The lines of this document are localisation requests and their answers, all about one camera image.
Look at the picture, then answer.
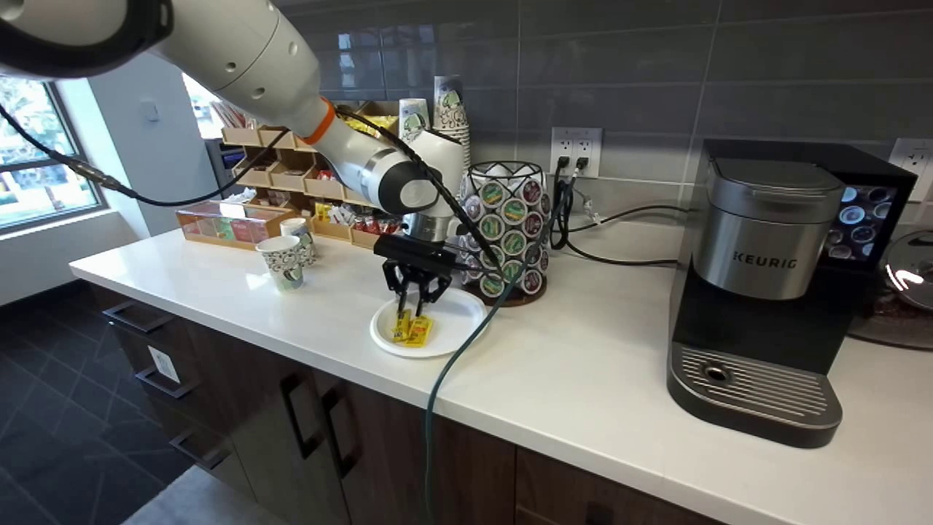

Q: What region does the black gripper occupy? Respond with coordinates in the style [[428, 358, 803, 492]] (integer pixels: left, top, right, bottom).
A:
[[373, 234, 462, 322]]

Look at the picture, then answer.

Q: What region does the yellow mustard sachet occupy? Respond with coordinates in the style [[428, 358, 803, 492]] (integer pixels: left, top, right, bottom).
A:
[[403, 311, 434, 349]]

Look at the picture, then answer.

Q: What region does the white paper plate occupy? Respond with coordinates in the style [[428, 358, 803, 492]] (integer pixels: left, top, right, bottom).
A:
[[367, 287, 491, 361]]

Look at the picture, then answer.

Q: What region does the patterned paper cup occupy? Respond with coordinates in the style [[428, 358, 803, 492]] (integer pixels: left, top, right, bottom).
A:
[[281, 215, 322, 266], [256, 234, 310, 292]]

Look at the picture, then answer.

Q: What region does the coffee pod carousel rack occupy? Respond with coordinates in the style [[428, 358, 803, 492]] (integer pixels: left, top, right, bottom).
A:
[[465, 157, 554, 305]]

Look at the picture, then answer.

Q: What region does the wooden condiment organizer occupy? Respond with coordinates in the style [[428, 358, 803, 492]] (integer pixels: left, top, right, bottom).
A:
[[214, 95, 403, 250]]

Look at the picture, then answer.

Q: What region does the wooden tea box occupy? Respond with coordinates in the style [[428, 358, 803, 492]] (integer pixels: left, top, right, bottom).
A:
[[176, 198, 285, 254]]

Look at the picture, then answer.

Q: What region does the black silver Keurig coffee machine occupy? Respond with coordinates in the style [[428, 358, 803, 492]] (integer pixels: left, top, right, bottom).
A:
[[667, 139, 918, 448]]

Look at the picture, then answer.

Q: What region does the window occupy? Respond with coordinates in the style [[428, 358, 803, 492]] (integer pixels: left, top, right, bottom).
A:
[[0, 72, 108, 235]]

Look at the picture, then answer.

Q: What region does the metal appliance beside coffee machine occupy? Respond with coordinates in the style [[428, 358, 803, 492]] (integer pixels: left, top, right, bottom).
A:
[[852, 228, 933, 354]]

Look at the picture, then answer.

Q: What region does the teal cable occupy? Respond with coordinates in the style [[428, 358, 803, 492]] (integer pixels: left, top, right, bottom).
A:
[[338, 106, 522, 525]]

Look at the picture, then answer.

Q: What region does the black cabinet door handle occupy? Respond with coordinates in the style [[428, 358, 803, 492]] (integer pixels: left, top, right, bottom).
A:
[[281, 374, 323, 462], [322, 383, 364, 478]]

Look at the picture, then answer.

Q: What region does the black power cord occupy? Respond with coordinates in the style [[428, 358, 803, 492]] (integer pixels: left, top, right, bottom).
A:
[[551, 157, 682, 272]]

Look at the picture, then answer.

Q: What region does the white wall power outlet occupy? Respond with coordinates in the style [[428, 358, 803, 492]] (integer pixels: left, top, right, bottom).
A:
[[886, 136, 933, 202], [548, 125, 605, 180]]

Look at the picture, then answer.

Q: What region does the black drawer handle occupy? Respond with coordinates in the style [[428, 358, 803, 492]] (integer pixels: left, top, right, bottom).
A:
[[99, 297, 170, 345], [128, 338, 194, 402]]

